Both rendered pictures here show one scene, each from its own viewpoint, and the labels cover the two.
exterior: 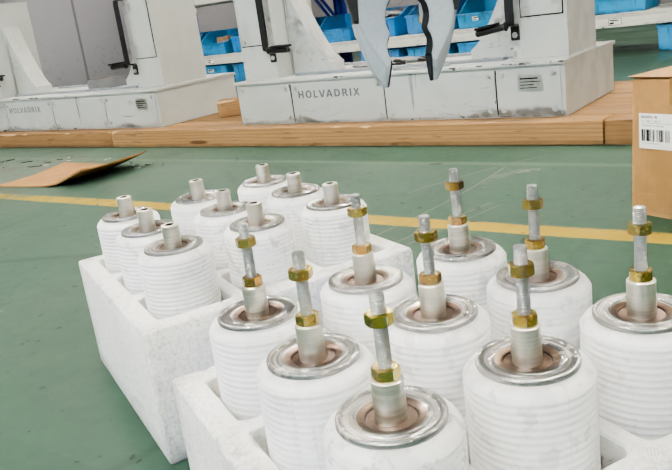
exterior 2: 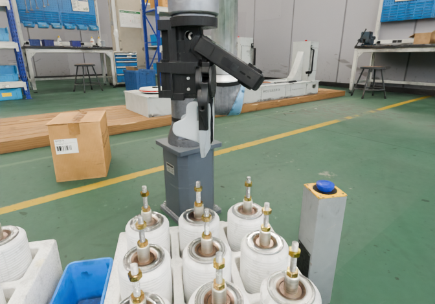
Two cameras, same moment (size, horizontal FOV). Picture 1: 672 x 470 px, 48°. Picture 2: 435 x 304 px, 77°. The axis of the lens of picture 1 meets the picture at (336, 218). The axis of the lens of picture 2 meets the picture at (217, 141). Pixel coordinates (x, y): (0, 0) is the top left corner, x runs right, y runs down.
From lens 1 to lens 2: 0.59 m
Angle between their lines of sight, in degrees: 72
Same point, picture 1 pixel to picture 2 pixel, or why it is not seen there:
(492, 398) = (279, 259)
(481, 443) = not seen: hidden behind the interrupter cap
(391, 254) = (50, 248)
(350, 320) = (160, 281)
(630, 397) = not seen: hidden behind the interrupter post
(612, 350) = (257, 225)
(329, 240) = (13, 260)
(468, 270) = (166, 228)
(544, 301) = (216, 222)
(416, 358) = (224, 270)
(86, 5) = not seen: outside the picture
